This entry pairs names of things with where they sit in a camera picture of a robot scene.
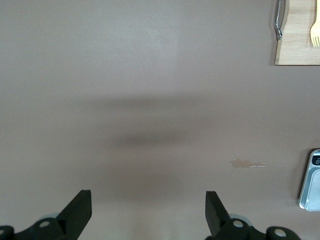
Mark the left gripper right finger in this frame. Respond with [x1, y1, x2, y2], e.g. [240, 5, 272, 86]
[205, 191, 267, 240]

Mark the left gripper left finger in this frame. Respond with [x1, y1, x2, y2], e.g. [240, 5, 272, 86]
[13, 189, 93, 240]

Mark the brown sauce stain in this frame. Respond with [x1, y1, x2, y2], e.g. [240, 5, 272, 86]
[229, 151, 288, 176]

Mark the silver kitchen scale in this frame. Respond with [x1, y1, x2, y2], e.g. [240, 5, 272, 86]
[299, 148, 320, 212]

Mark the brown table cover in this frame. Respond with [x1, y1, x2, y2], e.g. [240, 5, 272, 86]
[0, 0, 320, 240]

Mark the wooden cutting board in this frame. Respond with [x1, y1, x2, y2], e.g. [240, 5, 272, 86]
[274, 0, 320, 66]

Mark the yellow plastic fork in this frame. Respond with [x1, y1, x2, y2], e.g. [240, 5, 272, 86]
[309, 18, 320, 48]

